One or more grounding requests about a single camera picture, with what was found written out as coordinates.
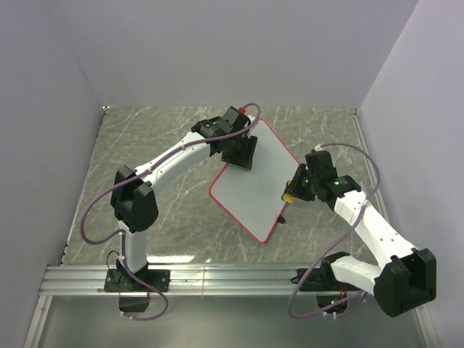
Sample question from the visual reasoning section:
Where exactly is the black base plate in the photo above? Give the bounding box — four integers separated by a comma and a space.
103, 269, 170, 293
299, 268, 343, 292

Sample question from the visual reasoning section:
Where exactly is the red framed whiteboard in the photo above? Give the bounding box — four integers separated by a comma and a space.
209, 119, 299, 244

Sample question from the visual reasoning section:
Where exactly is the aluminium table edge rail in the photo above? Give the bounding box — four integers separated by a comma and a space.
349, 108, 390, 222

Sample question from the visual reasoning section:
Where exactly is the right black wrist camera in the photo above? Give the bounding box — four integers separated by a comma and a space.
305, 150, 338, 180

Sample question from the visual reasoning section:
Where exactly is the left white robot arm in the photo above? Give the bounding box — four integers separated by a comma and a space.
110, 107, 258, 291

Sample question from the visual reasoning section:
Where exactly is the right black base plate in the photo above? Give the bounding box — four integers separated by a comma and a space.
299, 268, 343, 292

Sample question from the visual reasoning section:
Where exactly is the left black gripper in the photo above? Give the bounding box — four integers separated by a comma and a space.
222, 133, 258, 170

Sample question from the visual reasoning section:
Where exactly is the aluminium mounting rail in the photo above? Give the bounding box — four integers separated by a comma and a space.
38, 264, 381, 295

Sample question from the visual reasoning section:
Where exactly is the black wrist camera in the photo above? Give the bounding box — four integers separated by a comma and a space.
305, 150, 338, 180
217, 107, 251, 134

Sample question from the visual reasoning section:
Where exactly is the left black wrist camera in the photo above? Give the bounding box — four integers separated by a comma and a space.
217, 107, 251, 134

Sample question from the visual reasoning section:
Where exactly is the yellow whiteboard eraser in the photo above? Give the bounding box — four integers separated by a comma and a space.
282, 193, 294, 204

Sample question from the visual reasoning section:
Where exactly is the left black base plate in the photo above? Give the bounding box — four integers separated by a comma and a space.
103, 269, 170, 293

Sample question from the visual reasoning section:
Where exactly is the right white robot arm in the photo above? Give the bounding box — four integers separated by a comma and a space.
283, 164, 436, 318

